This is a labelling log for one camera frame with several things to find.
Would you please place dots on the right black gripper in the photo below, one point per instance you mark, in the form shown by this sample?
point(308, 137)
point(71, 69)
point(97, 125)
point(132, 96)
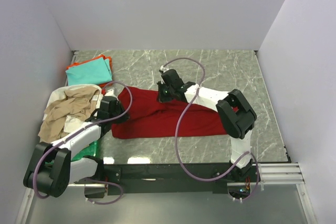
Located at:
point(161, 93)

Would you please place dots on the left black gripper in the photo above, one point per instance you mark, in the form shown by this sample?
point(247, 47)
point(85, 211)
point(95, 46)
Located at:
point(118, 116)

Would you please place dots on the red t shirt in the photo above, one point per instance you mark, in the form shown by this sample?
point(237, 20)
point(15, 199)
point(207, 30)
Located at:
point(150, 118)

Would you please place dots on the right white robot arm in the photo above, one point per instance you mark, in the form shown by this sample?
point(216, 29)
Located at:
point(235, 113)

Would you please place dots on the folded orange t shirt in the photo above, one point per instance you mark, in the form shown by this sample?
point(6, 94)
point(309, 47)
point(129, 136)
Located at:
point(78, 64)

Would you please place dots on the beige t shirt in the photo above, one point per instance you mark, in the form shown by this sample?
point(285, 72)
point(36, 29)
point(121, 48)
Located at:
point(65, 113)

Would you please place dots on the folded teal t shirt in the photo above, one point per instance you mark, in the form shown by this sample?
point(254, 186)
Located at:
point(89, 73)

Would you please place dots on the green plastic tray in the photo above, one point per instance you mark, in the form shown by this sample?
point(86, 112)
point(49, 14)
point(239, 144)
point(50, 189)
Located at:
point(90, 150)

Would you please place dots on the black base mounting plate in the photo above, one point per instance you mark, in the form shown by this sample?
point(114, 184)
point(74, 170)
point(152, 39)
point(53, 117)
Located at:
point(170, 178)

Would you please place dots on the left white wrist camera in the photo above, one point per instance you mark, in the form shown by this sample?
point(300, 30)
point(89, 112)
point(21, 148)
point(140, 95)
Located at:
point(110, 93)

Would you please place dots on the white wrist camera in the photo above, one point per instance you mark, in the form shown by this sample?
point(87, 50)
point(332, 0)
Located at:
point(110, 93)
point(163, 69)

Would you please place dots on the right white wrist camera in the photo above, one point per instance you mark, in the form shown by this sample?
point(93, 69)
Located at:
point(163, 69)

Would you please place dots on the aluminium rail frame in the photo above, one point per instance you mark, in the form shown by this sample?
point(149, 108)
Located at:
point(269, 174)

